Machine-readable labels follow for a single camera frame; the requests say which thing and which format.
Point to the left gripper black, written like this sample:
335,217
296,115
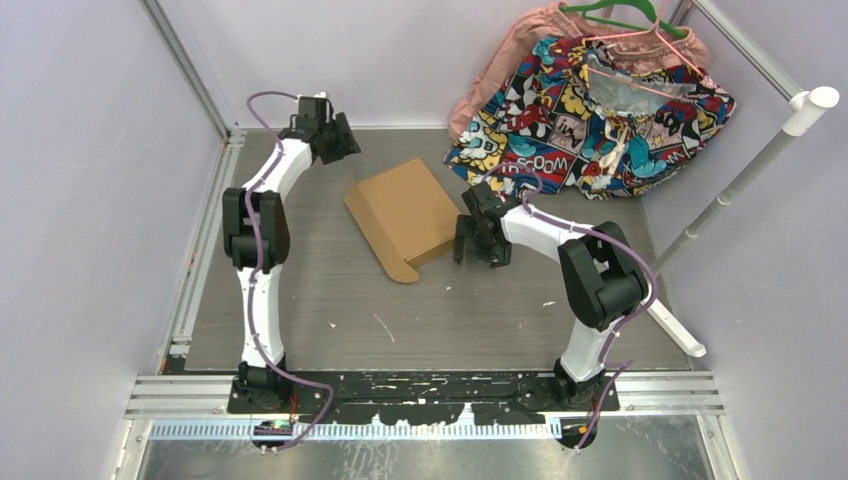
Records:
348,144

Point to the aluminium corner post left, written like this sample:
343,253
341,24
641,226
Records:
165,29

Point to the brown cardboard box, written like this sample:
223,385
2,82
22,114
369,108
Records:
406,216

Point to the white grey clothes rack stand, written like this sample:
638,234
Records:
807,108

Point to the aluminium corner post right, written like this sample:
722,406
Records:
768,68

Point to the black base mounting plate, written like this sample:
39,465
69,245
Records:
418,398

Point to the green plastic hanger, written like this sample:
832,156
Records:
628,14

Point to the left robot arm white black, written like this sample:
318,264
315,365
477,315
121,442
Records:
257,240

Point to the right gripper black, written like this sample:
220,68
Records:
499,256

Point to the colourful comic print shorts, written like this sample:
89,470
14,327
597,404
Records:
572,116

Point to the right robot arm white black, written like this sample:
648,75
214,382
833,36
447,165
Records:
602,277

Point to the pink wire hanger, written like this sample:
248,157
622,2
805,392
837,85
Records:
640,55

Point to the aluminium corner post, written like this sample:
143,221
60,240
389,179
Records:
768,68
165,29

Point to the pink garment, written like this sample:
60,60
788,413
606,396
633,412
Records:
518,42

